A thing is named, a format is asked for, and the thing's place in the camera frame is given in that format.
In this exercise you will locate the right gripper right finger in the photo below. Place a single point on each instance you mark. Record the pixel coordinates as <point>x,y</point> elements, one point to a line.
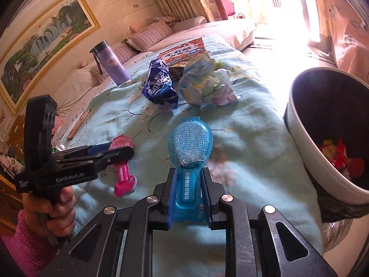
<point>259,242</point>

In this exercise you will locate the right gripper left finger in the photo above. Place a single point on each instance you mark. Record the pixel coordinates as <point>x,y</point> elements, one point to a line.
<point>119,241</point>

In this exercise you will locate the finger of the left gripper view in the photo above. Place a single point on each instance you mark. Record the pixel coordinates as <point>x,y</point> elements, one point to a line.
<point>89,160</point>

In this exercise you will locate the blue brush blister pack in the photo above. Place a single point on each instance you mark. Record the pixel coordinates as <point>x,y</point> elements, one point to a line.
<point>190,145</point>

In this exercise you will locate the pink sleeve forearm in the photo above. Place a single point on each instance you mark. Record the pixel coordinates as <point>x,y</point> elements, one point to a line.
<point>25,253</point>

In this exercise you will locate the white round trash bin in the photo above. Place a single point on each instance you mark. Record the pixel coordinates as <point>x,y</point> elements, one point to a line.
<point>327,103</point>

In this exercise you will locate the left hand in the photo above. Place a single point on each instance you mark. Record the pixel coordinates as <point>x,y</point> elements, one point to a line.
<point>44,217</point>

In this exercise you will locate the green soda can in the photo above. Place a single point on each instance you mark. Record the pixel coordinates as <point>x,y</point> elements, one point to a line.
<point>61,146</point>

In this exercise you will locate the wooden stick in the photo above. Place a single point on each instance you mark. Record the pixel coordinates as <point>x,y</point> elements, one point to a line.
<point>78,124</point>

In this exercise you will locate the light blue floral tablecloth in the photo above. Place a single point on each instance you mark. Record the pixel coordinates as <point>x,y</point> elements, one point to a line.
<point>245,144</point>

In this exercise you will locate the pink sofa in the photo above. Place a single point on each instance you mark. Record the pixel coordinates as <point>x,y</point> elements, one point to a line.
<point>80,82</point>

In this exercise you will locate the blue crumpled snack bag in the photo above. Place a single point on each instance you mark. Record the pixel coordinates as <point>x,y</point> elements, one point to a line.
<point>158,87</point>

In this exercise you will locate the framed waterfall painting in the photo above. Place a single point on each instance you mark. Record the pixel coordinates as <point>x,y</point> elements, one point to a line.
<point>41,45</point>

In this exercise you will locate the purple thermos bottle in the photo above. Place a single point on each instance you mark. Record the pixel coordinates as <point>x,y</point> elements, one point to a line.
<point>106,58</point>

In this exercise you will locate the red crumpled wrapper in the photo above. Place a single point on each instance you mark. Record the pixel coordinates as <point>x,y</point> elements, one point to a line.
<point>337,156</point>

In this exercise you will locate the striped pink cushion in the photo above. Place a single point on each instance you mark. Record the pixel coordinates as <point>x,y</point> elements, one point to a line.
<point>146,38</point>

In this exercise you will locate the red children's book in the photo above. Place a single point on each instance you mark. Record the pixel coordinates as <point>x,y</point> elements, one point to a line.
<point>183,52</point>

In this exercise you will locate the crumpled white paper ball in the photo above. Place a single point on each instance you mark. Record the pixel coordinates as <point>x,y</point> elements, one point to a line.
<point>205,81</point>

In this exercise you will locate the pink heart pattern cover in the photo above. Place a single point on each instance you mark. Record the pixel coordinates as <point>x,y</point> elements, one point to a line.
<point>343,37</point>

